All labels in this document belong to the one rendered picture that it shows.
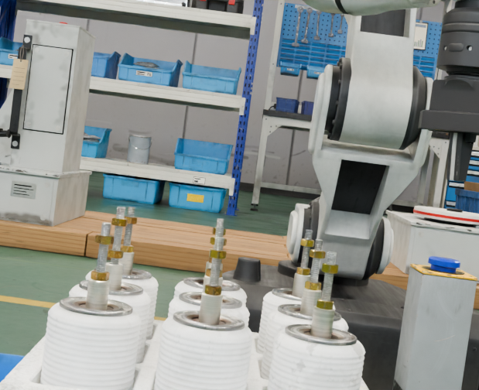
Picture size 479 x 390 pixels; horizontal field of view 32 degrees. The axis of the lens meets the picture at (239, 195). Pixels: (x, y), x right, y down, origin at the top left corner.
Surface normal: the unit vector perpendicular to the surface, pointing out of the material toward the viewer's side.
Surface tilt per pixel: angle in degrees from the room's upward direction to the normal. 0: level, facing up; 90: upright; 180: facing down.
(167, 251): 90
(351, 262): 128
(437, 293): 90
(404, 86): 64
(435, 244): 90
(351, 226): 52
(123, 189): 93
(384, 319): 46
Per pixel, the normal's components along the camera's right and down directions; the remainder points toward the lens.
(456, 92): -0.73, -0.06
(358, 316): 0.07, -0.65
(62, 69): -0.02, 0.05
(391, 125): -0.09, 0.55
